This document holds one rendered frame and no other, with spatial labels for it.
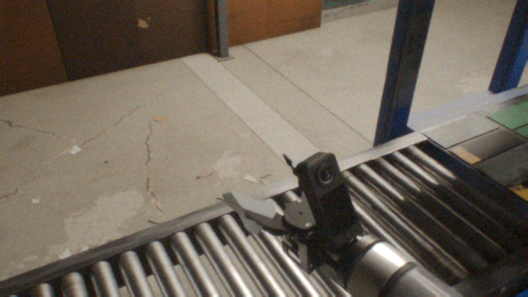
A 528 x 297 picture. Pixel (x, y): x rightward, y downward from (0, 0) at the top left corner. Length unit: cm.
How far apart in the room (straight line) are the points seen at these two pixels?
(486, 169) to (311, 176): 104
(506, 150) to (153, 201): 168
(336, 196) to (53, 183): 237
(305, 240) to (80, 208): 209
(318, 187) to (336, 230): 6
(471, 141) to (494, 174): 17
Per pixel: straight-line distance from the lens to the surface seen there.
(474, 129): 170
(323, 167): 53
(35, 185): 284
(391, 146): 153
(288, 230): 58
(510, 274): 123
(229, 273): 110
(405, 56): 161
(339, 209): 56
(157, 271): 113
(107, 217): 250
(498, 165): 156
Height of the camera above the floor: 165
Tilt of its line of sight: 36 degrees down
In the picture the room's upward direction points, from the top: straight up
